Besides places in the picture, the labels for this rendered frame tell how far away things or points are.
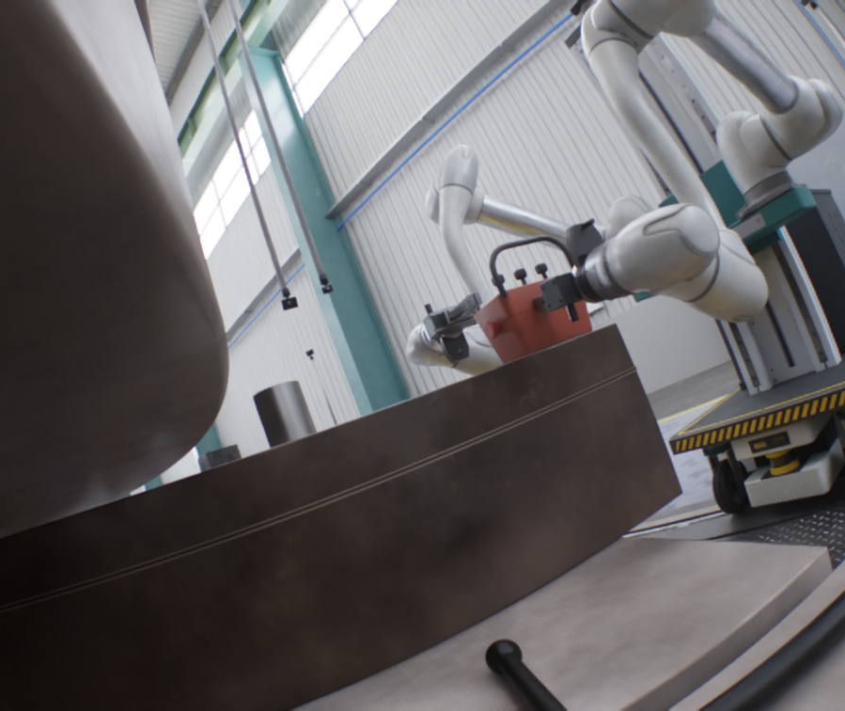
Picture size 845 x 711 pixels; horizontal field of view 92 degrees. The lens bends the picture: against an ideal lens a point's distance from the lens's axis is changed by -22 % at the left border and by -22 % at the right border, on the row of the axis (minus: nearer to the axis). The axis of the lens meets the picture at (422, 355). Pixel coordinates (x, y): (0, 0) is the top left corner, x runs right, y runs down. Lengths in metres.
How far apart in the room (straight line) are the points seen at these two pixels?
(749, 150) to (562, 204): 6.66
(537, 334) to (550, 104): 7.54
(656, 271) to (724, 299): 0.14
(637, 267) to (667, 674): 0.50
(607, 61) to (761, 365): 1.14
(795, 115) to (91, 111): 1.38
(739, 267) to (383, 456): 0.60
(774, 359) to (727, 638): 1.36
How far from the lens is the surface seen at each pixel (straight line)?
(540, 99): 8.53
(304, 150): 12.49
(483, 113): 9.11
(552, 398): 0.94
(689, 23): 1.13
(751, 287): 0.84
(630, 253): 0.73
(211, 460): 1.82
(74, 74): 0.31
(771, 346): 1.84
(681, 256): 0.70
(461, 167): 1.59
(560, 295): 0.84
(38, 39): 0.29
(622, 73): 1.01
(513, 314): 0.96
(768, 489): 1.61
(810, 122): 1.47
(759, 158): 1.53
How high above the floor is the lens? 0.61
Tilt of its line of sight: 9 degrees up
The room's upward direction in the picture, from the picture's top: 22 degrees counter-clockwise
